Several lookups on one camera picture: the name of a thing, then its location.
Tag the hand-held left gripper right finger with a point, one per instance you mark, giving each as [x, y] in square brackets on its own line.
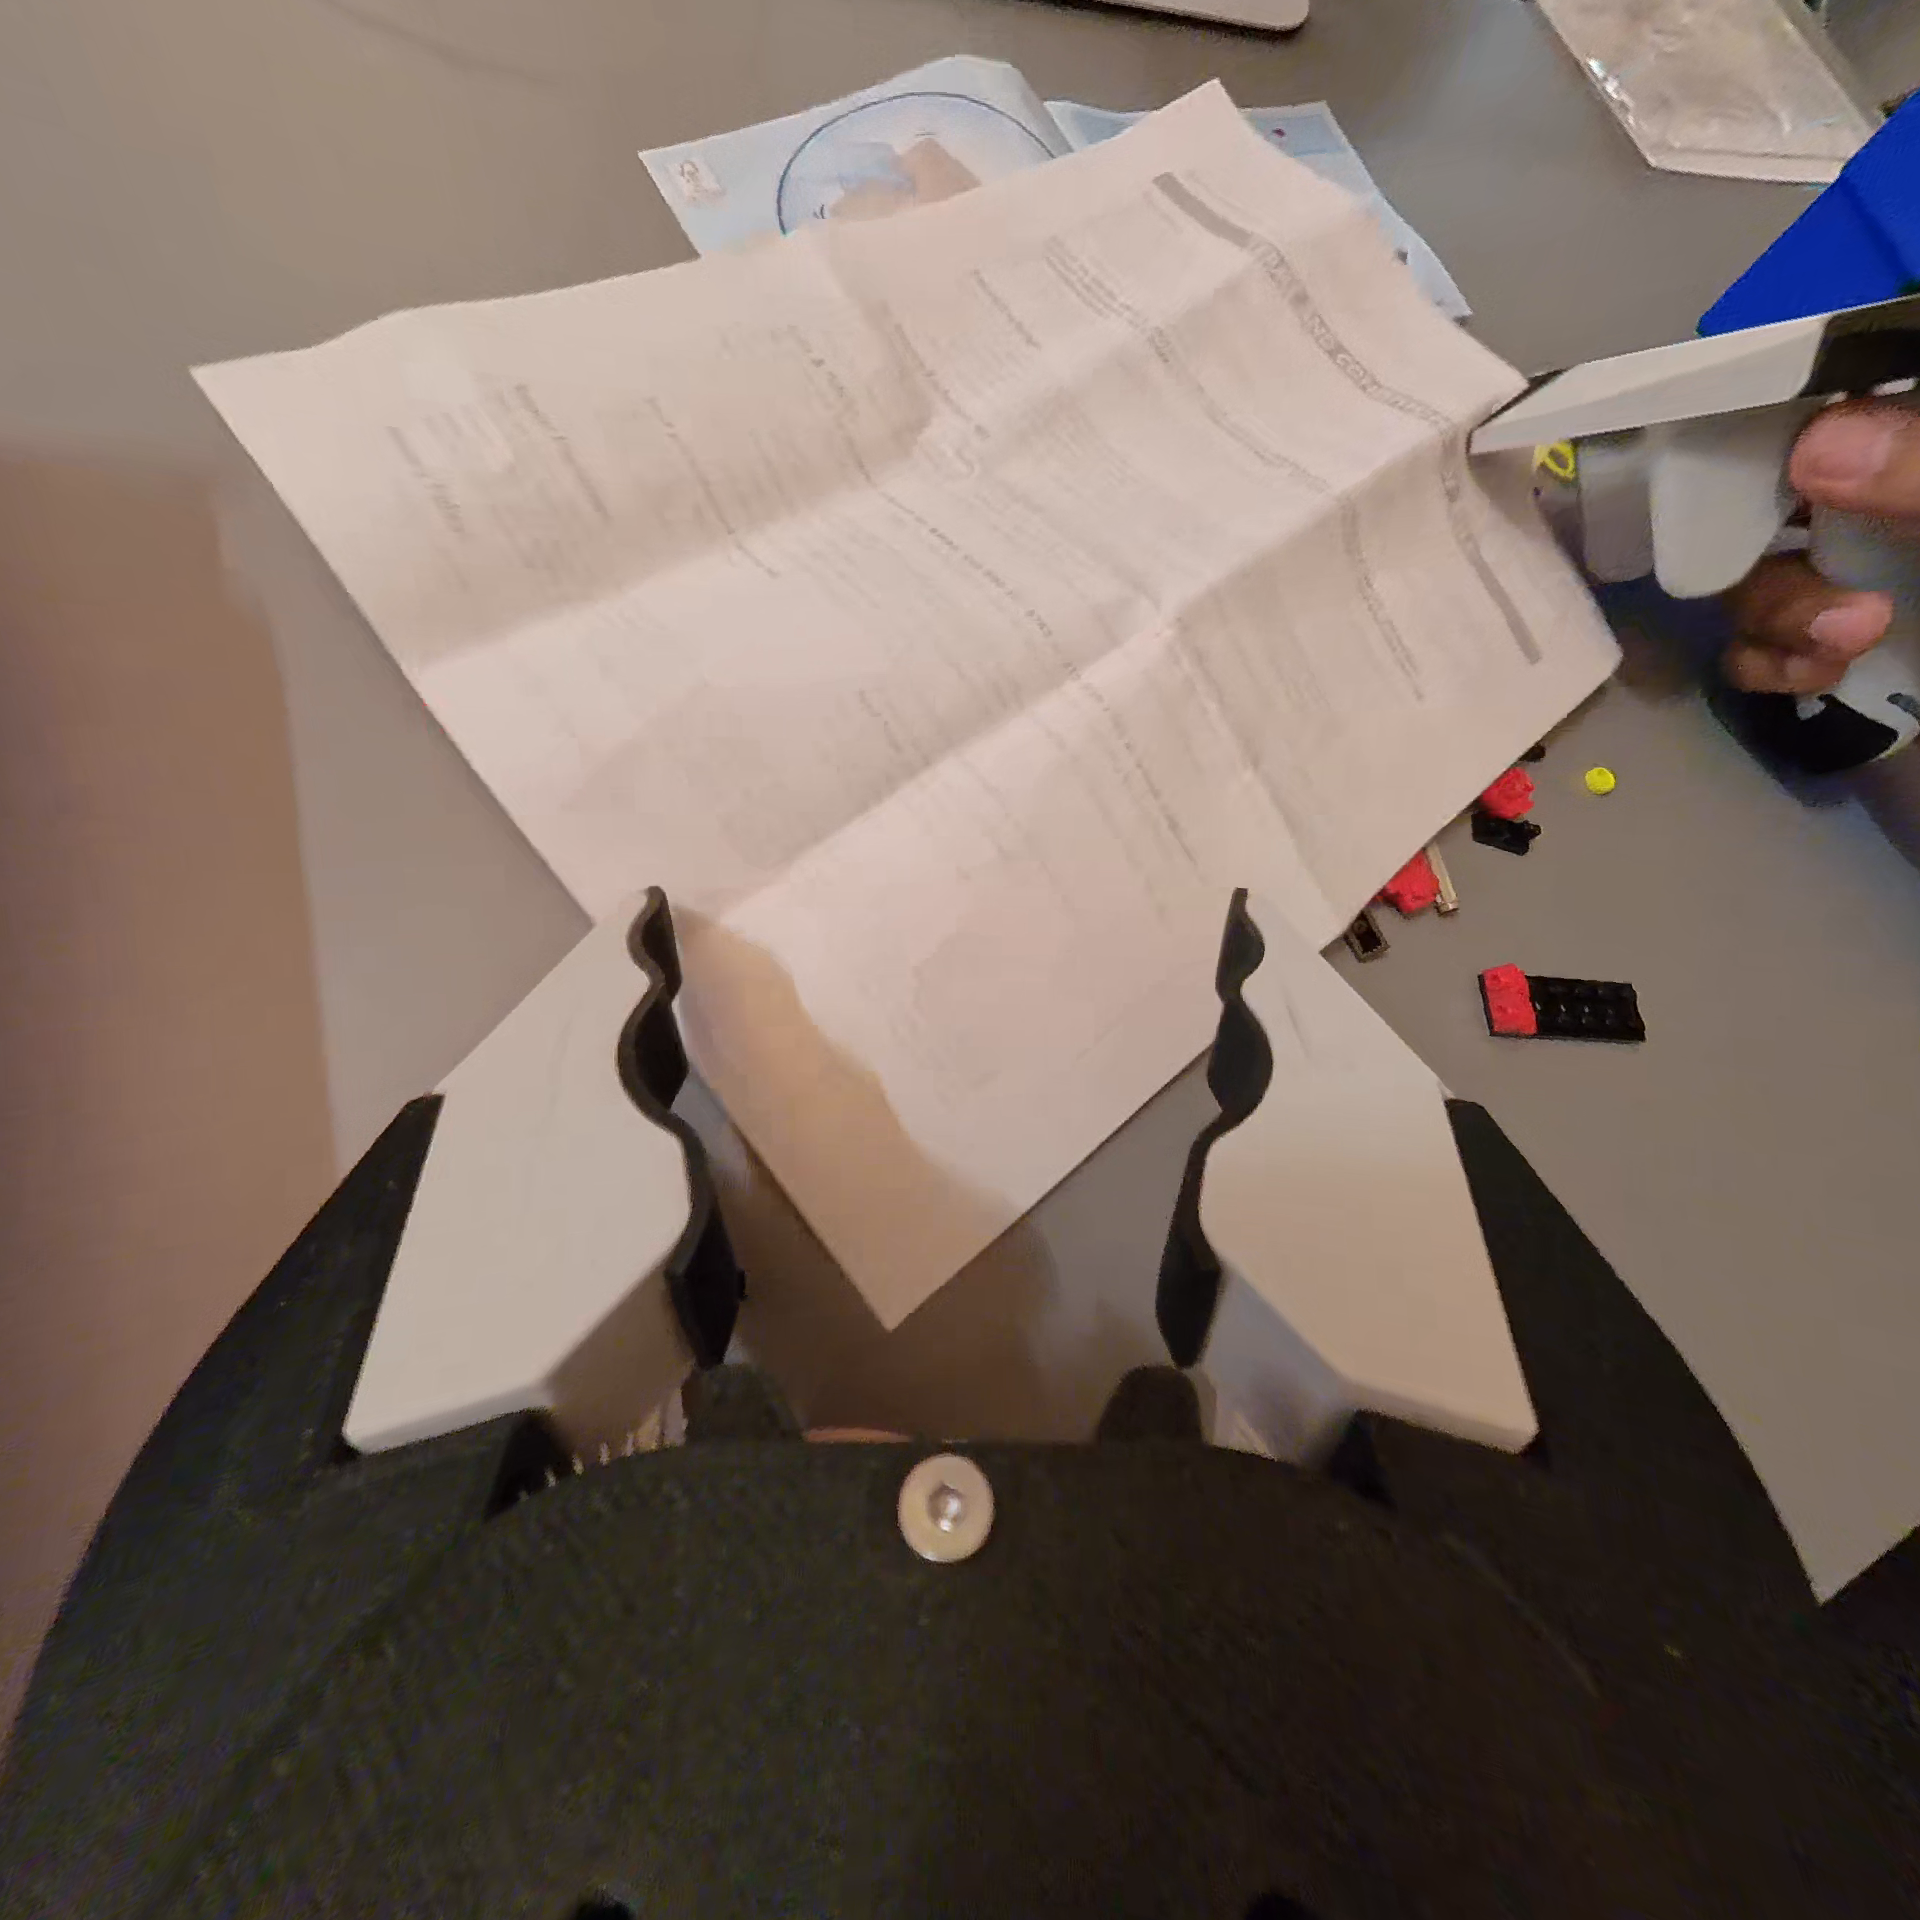
[1348, 1231]

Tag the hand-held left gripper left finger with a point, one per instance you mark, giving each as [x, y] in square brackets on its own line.
[511, 1201]

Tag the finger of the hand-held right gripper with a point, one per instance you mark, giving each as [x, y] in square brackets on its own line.
[1650, 383]

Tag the small red lego brick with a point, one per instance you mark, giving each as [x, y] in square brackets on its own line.
[1506, 1001]

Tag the long black lego plate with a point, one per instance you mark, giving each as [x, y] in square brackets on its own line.
[1588, 1008]

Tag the pile of lego pieces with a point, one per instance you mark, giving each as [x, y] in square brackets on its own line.
[1410, 884]

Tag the white paper sheet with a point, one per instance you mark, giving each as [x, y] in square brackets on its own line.
[900, 599]

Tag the open lego instruction booklet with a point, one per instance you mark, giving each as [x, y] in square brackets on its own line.
[900, 148]

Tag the person's right hand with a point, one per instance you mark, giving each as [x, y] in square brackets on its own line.
[1861, 465]

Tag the blue plastic storage bin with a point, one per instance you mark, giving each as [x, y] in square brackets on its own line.
[1844, 225]

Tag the clear plastic bag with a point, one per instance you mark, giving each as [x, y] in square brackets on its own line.
[1711, 75]

